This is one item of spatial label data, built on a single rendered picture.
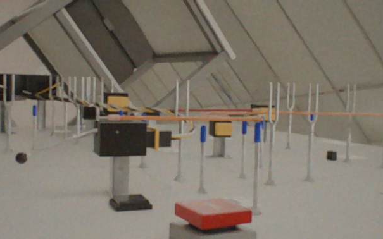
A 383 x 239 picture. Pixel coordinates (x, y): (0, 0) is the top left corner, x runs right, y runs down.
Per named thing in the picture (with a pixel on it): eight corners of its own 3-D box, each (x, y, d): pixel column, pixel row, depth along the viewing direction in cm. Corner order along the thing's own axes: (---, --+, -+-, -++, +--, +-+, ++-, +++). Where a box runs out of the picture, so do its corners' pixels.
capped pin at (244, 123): (248, 178, 78) (250, 119, 77) (238, 178, 78) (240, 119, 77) (246, 176, 79) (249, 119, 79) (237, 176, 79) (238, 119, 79)
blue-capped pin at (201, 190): (194, 191, 68) (195, 124, 67) (204, 191, 68) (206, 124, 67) (197, 194, 66) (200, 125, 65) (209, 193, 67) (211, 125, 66)
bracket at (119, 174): (105, 191, 66) (106, 152, 66) (124, 190, 67) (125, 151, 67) (113, 199, 62) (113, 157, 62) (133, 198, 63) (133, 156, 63)
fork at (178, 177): (175, 181, 74) (177, 79, 73) (170, 179, 76) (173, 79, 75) (188, 181, 75) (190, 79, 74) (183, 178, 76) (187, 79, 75)
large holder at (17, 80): (40, 129, 141) (40, 74, 140) (9, 135, 124) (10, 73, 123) (16, 128, 142) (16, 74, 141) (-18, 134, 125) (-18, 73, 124)
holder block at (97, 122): (93, 152, 65) (94, 119, 65) (137, 151, 67) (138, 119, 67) (99, 157, 61) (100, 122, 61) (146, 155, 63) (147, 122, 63)
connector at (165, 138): (127, 145, 66) (128, 128, 66) (163, 144, 68) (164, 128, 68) (135, 148, 63) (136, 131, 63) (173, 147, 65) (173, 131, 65)
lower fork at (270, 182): (280, 185, 74) (283, 82, 73) (269, 186, 73) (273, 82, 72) (271, 182, 75) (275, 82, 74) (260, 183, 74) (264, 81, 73)
